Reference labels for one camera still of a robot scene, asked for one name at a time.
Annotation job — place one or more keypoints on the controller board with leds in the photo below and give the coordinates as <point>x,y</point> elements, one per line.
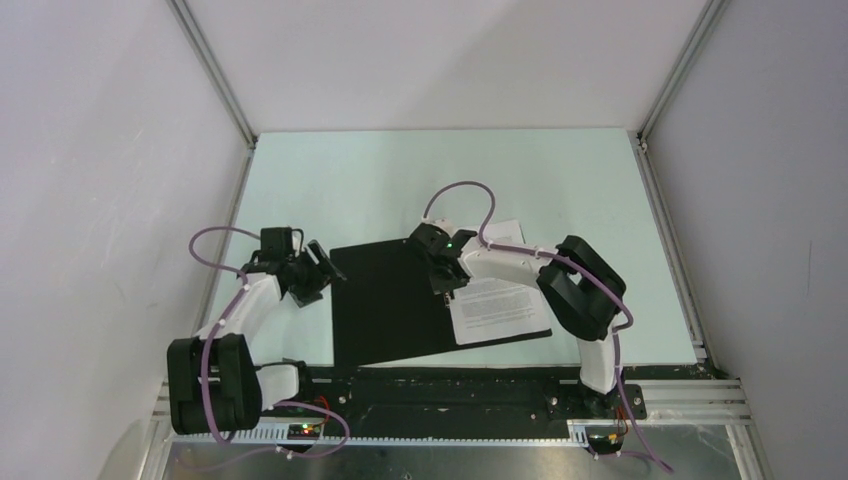
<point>303,432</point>
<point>605,445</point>

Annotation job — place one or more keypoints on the right controller board with LEDs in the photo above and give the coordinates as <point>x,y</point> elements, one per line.
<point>605,445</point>

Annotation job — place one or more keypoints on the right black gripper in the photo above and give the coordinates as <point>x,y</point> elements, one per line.
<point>440,285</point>

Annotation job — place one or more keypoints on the left controller board with LEDs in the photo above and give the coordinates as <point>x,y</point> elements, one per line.
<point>303,432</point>

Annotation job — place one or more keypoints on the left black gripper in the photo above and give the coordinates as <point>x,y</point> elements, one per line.
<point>321,273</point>

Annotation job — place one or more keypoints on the aluminium front rail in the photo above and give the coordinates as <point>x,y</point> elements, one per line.
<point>367,401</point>

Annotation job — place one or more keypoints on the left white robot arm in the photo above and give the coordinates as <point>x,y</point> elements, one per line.
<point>216,385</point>

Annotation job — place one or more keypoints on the printed white paper sheets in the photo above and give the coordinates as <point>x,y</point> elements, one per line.
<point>502,302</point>

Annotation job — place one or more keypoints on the aluminium frame post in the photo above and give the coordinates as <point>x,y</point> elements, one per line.
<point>694,44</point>
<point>199,43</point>

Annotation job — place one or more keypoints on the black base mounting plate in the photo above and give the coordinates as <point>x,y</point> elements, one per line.
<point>452,426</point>

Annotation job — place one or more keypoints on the red and black folder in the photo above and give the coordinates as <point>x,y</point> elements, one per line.
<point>386,310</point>

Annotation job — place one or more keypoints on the right aluminium frame post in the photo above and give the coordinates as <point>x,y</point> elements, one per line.
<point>694,44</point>

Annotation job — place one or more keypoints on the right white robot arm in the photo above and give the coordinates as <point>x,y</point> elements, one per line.
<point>582,290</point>

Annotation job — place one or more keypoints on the left aluminium frame post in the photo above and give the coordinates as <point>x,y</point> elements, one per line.
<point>199,43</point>

